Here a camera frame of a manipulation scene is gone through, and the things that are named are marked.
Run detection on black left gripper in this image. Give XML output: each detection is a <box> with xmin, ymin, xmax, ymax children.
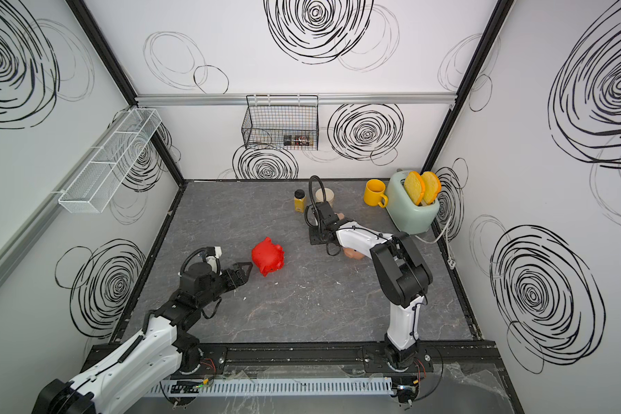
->
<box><xmin>198</xmin><ymin>259</ymin><xmax>253</xmax><ymax>310</ymax></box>

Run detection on red piggy bank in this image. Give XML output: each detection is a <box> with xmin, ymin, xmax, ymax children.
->
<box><xmin>251</xmin><ymin>237</ymin><xmax>285</xmax><ymax>277</ymax></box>

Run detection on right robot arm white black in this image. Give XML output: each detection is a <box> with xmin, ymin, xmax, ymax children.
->
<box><xmin>305</xmin><ymin>202</ymin><xmax>433</xmax><ymax>371</ymax></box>

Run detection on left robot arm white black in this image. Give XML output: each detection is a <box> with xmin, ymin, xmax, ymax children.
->
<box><xmin>32</xmin><ymin>262</ymin><xmax>253</xmax><ymax>413</ymax></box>

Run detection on dark pink piggy bank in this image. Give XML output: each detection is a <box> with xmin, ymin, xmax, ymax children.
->
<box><xmin>343</xmin><ymin>248</ymin><xmax>365</xmax><ymax>260</ymax></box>

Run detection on yellow spice jar black lid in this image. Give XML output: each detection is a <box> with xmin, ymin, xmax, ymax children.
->
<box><xmin>294</xmin><ymin>189</ymin><xmax>306</xmax><ymax>213</ymax></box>

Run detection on yellow mug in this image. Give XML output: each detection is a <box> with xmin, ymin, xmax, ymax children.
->
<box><xmin>363</xmin><ymin>179</ymin><xmax>388</xmax><ymax>208</ymax></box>

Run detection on small items in basket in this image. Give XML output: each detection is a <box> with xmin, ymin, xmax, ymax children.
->
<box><xmin>283</xmin><ymin>135</ymin><xmax>313</xmax><ymax>148</ymax></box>

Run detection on mint green toaster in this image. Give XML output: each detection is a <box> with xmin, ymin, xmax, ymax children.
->
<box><xmin>385</xmin><ymin>170</ymin><xmax>440</xmax><ymax>235</ymax></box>

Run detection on yellow toast slice left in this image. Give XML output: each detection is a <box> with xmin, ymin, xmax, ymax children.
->
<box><xmin>403</xmin><ymin>171</ymin><xmax>425</xmax><ymax>206</ymax></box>

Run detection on yellow toast slice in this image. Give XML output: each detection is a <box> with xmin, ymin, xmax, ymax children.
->
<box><xmin>403</xmin><ymin>171</ymin><xmax>425</xmax><ymax>206</ymax></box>
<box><xmin>421</xmin><ymin>171</ymin><xmax>442</xmax><ymax>205</ymax></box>

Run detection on yellow toast slice right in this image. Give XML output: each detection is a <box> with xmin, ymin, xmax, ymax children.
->
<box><xmin>421</xmin><ymin>171</ymin><xmax>442</xmax><ymax>205</ymax></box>

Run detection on black wire basket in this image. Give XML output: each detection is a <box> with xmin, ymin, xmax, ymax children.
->
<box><xmin>241</xmin><ymin>103</ymin><xmax>320</xmax><ymax>151</ymax></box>

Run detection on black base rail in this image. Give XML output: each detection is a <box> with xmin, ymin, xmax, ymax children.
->
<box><xmin>82</xmin><ymin>340</ymin><xmax>503</xmax><ymax>376</ymax></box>

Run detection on white toaster cable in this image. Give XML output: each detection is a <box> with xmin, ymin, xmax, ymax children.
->
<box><xmin>415</xmin><ymin>214</ymin><xmax>457</xmax><ymax>270</ymax></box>

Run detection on white slotted cable duct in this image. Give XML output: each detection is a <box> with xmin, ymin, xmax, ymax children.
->
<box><xmin>145</xmin><ymin>377</ymin><xmax>394</xmax><ymax>398</ymax></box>

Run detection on white wire shelf basket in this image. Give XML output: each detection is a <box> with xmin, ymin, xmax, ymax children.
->
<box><xmin>58</xmin><ymin>108</ymin><xmax>162</xmax><ymax>214</ymax></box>

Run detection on aluminium wall rail back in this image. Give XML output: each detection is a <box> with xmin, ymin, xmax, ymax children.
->
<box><xmin>136</xmin><ymin>91</ymin><xmax>456</xmax><ymax>107</ymax></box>

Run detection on aluminium wall rail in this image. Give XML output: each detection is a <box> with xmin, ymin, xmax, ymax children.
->
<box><xmin>0</xmin><ymin>105</ymin><xmax>136</xmax><ymax>289</ymax></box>
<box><xmin>136</xmin><ymin>91</ymin><xmax>456</xmax><ymax>107</ymax></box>

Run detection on black corner frame post left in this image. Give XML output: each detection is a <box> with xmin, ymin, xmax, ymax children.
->
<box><xmin>65</xmin><ymin>0</ymin><xmax>186</xmax><ymax>187</ymax></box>

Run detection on black corner frame post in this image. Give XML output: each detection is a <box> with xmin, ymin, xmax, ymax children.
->
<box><xmin>65</xmin><ymin>0</ymin><xmax>186</xmax><ymax>187</ymax></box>
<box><xmin>421</xmin><ymin>0</ymin><xmax>514</xmax><ymax>172</ymax></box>

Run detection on aluminium wall rail left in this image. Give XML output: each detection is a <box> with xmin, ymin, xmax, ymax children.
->
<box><xmin>0</xmin><ymin>105</ymin><xmax>136</xmax><ymax>289</ymax></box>

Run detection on black corner frame post right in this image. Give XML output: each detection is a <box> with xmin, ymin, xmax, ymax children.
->
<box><xmin>421</xmin><ymin>0</ymin><xmax>514</xmax><ymax>172</ymax></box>

